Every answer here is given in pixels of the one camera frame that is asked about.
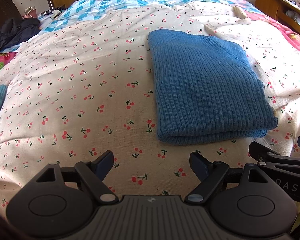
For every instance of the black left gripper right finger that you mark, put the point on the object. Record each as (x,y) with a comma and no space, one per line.
(211,176)

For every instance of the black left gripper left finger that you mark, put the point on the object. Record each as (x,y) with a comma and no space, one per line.
(91,175)

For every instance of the blue striped knit sweater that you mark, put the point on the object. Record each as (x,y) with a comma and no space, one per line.
(206,90)

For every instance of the white cherry print bedsheet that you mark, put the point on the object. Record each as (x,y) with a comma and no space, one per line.
(74,93)

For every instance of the pink cartoon blanket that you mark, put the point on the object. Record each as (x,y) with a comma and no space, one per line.
(292,37)

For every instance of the wooden shelf cabinet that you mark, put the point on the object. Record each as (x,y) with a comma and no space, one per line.
(277,9)

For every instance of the dark navy jacket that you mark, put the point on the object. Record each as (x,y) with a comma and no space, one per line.
(14,32)

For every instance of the blue white checkered quilt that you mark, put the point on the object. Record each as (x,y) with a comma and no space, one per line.
(84,10)

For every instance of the dark wooden headboard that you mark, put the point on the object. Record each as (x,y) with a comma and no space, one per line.
(3,10)

